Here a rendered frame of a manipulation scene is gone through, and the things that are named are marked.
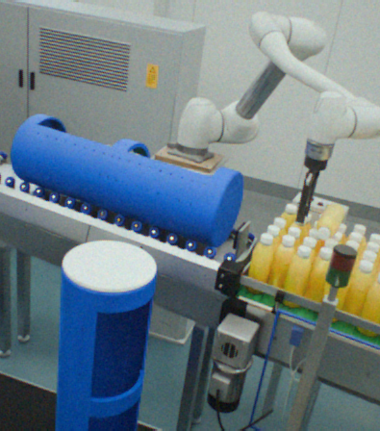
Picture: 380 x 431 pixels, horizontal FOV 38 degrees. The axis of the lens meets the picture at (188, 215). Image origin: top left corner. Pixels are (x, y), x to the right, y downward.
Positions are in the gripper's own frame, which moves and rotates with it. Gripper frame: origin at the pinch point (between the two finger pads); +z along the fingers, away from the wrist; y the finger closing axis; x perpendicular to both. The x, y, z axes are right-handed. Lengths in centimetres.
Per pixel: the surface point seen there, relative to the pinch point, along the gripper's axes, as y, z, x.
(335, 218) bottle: 3.4, -2.2, 11.3
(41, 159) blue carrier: 19, 3, -97
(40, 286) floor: -44, 115, -147
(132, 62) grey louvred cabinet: -135, -6, -150
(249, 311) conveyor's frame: 28.2, 27.3, -4.6
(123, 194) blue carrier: 19, 6, -60
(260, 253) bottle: 21.5, 9.3, -6.8
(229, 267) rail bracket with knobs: 27.6, 14.7, -14.3
